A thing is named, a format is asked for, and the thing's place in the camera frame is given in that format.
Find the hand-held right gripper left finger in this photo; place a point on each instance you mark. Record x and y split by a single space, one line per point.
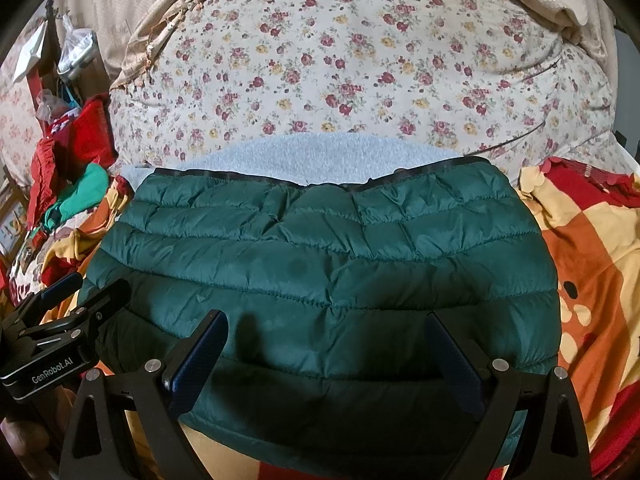
195 365

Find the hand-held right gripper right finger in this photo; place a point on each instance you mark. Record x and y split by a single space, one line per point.
460 370

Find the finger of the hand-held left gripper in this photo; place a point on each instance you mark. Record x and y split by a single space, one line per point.
102 302
62 290

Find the green puffer jacket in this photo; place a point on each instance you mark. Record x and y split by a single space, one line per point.
325 260

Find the pile of colourful clothes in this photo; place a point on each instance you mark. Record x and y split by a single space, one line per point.
85 130

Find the person's left hand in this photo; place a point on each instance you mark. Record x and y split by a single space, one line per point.
25 440

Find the green cloth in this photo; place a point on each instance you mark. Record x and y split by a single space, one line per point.
82 187

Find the light blue fleece cloth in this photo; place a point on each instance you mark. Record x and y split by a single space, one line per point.
310 157

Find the clear plastic bag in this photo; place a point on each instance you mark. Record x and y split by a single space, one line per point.
77 52

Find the white paper bag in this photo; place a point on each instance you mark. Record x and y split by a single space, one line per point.
31 52

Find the beige blanket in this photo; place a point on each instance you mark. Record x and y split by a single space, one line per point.
100 5

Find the floral bed quilt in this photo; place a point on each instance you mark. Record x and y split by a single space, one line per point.
350 60

